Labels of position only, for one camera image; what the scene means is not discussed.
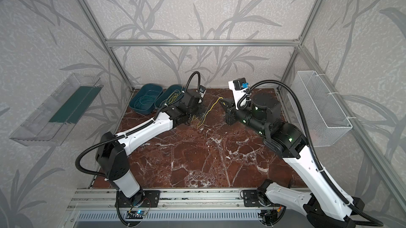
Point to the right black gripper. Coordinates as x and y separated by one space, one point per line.
233 114

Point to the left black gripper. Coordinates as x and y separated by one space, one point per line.
193 108

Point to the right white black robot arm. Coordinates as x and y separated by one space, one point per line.
326 205

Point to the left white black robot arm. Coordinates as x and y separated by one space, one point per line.
112 154

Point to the right teal plastic bin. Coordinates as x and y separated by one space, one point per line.
170 96

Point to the teal plastic bin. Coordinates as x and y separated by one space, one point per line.
170 96
143 102

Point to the left teal plastic bin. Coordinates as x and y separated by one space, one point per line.
143 102

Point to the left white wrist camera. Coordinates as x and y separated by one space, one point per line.
202 91

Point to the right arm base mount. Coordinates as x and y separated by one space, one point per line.
254 198

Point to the white wire mesh basket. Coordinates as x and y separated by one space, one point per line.
326 120

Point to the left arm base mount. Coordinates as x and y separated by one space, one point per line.
144 199

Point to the clear acrylic wall shelf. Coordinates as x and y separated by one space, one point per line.
52 122

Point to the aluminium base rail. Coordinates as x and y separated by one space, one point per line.
170 199

